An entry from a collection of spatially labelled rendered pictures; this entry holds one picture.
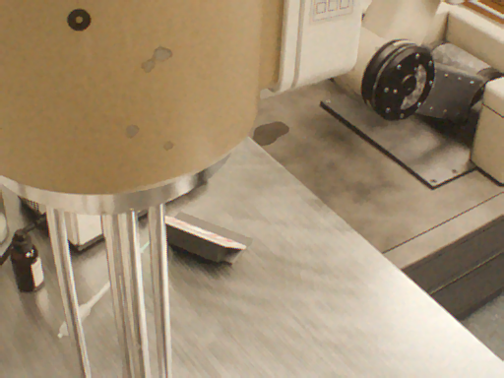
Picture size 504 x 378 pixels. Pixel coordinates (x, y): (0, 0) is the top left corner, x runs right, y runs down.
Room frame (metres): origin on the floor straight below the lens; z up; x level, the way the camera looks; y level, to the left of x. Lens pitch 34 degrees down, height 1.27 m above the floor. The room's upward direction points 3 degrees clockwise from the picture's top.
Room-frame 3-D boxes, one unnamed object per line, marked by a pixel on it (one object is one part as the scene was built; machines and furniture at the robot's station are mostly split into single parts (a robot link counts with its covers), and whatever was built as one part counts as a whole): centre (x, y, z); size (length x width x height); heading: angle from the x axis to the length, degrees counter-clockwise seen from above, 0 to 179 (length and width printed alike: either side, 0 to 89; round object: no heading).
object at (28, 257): (0.51, 0.21, 0.78); 0.03 x 0.03 x 0.07
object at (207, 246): (0.59, 0.04, 0.77); 0.09 x 0.06 x 0.04; 64
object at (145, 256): (0.54, 0.10, 0.76); 0.06 x 0.06 x 0.02
